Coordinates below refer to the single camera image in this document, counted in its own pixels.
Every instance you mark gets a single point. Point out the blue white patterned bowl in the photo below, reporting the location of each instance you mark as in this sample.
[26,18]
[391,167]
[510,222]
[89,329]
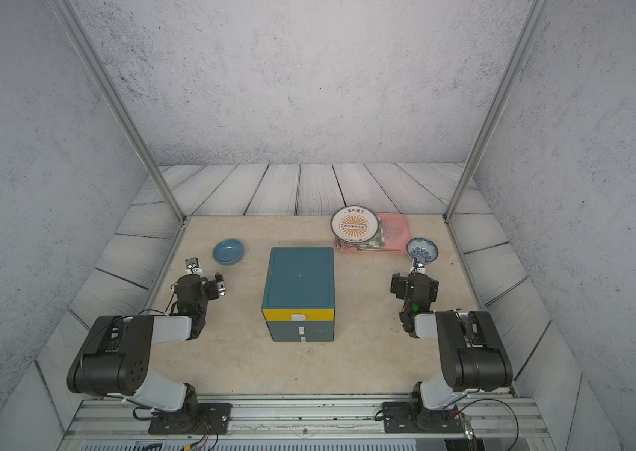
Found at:
[422,250]

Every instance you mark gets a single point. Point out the teal drawer cabinet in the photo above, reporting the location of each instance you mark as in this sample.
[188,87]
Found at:
[300,277]

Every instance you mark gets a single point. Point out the left aluminium frame post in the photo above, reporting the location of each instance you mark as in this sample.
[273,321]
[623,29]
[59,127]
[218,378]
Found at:
[82,43]

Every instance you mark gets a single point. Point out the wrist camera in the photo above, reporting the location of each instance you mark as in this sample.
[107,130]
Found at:
[418,267]
[193,266]

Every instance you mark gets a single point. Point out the aluminium frame post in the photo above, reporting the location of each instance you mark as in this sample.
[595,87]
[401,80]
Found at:
[536,14]
[82,43]

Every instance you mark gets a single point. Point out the yellow top drawer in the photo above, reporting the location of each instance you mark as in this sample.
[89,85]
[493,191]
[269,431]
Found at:
[298,314]

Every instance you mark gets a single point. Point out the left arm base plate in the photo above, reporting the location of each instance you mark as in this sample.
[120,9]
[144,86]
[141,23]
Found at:
[194,419]

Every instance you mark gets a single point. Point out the pink plastic tray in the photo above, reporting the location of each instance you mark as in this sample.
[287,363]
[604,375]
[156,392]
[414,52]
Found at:
[380,243]

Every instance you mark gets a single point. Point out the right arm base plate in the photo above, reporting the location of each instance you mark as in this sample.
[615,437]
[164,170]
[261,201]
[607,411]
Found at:
[408,418]

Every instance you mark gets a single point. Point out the white plate orange sunburst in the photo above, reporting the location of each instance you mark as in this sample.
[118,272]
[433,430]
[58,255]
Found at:
[354,224]

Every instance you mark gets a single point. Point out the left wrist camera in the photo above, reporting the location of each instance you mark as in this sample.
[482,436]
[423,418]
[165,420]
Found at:
[193,266]

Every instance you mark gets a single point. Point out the right aluminium frame post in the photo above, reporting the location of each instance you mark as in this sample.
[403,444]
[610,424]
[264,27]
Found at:
[536,14]

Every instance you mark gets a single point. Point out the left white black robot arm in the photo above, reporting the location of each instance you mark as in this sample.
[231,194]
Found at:
[114,359]

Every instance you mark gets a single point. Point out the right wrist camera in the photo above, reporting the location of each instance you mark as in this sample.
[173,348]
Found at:
[418,267]

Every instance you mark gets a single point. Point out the aluminium mounting rail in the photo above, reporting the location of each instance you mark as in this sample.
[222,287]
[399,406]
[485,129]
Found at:
[288,417]

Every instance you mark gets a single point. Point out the blue ceramic dish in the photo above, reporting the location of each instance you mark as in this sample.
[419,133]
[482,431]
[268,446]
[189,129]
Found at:
[228,252]

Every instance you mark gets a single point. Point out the clear glass cup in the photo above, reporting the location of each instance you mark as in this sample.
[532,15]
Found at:
[394,227]

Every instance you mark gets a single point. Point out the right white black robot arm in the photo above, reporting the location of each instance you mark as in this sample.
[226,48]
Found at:
[472,355]

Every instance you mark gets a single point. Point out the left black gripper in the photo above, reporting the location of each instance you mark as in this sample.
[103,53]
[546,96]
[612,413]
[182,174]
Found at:
[213,291]

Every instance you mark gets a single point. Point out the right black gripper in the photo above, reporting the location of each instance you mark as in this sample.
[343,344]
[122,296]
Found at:
[400,285]

